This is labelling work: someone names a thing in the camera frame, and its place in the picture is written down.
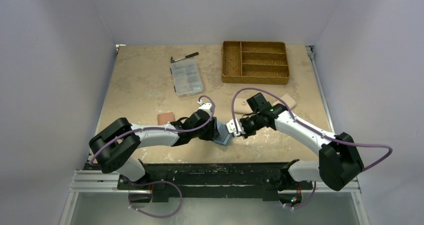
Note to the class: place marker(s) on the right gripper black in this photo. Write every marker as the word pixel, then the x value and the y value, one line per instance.
pixel 245 126

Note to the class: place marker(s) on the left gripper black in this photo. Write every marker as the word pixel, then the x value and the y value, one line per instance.
pixel 214 130

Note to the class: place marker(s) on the blue leather card holder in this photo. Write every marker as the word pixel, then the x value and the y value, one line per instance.
pixel 223 136

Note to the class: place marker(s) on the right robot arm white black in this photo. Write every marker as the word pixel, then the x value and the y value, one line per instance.
pixel 338 160

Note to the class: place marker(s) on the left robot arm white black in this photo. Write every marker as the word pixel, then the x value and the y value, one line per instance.
pixel 113 147

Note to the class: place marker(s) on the cream card holder with snap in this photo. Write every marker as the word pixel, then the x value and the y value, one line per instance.
pixel 241 106

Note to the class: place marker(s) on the pink leather card holder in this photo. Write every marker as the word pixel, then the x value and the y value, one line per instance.
pixel 165 118

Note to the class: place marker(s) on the beige card holder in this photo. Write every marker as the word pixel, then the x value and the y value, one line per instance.
pixel 289 101

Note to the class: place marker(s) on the clear plastic screw organizer box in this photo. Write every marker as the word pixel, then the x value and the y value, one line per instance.
pixel 186 77

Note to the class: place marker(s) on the wicker cutlery tray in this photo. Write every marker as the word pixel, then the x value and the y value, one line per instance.
pixel 255 62

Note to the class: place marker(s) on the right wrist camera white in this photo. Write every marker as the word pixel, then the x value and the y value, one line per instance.
pixel 233 125

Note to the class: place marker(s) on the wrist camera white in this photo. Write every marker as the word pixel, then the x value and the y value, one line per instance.
pixel 233 125
pixel 207 107

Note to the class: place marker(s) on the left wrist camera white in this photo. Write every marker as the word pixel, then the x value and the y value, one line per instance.
pixel 207 107

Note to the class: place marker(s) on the black metal base rail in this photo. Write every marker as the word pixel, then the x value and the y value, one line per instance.
pixel 241 180

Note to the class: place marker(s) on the claw hammer black handle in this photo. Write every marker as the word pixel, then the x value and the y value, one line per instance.
pixel 172 60

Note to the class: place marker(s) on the aluminium frame rail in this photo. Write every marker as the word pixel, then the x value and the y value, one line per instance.
pixel 93 181

